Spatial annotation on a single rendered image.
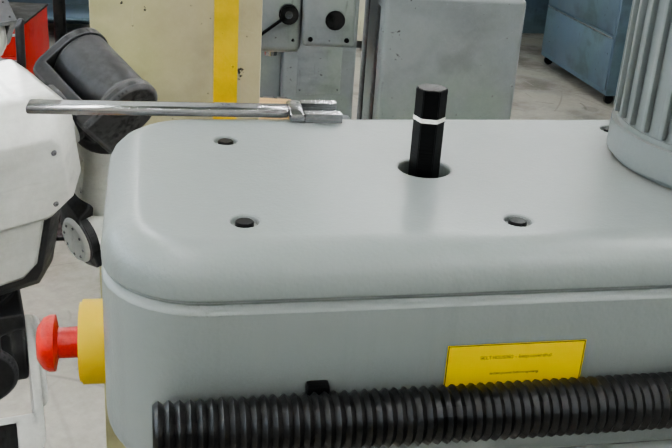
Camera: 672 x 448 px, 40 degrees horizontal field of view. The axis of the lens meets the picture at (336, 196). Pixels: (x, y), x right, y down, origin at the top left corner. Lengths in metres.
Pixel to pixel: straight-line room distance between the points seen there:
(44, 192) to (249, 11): 1.19
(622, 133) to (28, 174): 0.80
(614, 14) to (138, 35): 6.02
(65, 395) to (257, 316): 3.25
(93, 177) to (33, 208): 0.20
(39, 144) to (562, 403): 0.84
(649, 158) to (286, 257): 0.29
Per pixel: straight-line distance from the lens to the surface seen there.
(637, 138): 0.70
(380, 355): 0.56
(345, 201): 0.59
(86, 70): 1.37
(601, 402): 0.59
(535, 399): 0.58
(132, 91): 1.34
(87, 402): 3.72
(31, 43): 5.35
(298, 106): 0.75
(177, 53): 2.38
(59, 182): 1.29
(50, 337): 0.67
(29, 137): 1.25
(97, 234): 1.53
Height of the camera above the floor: 2.12
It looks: 22 degrees down
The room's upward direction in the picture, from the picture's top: 4 degrees clockwise
